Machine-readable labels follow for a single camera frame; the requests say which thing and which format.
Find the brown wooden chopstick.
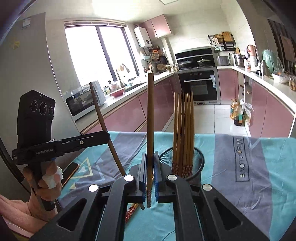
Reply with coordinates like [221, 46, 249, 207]
[147, 73, 154, 208]
[89, 82, 126, 176]

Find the pink left sleeve forearm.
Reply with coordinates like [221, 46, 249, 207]
[1, 195, 58, 237]

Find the left hand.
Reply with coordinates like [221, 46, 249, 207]
[23, 161, 62, 201]

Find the black mesh pen holder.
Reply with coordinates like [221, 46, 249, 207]
[159, 148, 205, 186]

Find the chopstick on cloth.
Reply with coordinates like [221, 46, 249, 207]
[125, 203, 139, 223]

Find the white microwave oven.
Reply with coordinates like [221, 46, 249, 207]
[63, 84, 95, 121]

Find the red bowl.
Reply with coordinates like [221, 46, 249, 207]
[110, 88, 125, 97]

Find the chopstick bundle in holder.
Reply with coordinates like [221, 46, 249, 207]
[172, 92, 195, 178]

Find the dark oil bottle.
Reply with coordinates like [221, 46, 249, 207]
[233, 104, 244, 126]

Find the teal grey tablecloth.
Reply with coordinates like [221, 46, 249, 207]
[58, 132, 295, 240]

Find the cooking oil bottle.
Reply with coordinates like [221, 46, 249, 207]
[230, 99, 239, 120]

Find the black built-in oven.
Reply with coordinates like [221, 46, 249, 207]
[178, 67, 221, 105]

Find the white water heater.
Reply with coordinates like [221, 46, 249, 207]
[133, 26, 152, 48]

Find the black range hood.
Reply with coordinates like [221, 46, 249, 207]
[175, 47, 216, 70]

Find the steel stock pot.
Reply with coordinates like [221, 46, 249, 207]
[233, 54, 246, 68]

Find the black left camera box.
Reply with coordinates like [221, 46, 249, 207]
[16, 90, 56, 148]

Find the pink wall cabinet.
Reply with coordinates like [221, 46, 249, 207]
[139, 15, 173, 39]

